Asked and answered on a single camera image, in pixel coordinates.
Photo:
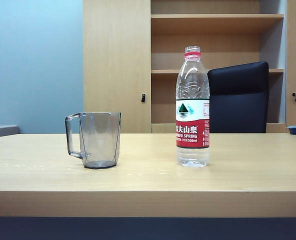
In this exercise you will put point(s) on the clear red-label water bottle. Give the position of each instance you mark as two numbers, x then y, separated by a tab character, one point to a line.
192	135

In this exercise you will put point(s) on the grey transparent plastic mug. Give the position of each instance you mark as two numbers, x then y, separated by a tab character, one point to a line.
99	140

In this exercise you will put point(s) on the black cabinet key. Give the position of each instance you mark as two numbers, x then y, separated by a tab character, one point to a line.
295	97
143	98

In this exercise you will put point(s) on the light wooden bookshelf cabinet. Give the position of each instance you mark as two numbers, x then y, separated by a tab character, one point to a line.
115	62

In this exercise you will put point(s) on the black office chair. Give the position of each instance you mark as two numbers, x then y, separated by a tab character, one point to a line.
238	100

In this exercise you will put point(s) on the small blue cup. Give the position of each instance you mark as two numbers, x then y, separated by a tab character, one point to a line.
293	130

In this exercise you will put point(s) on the grey low ledge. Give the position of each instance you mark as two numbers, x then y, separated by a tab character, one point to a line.
1	131

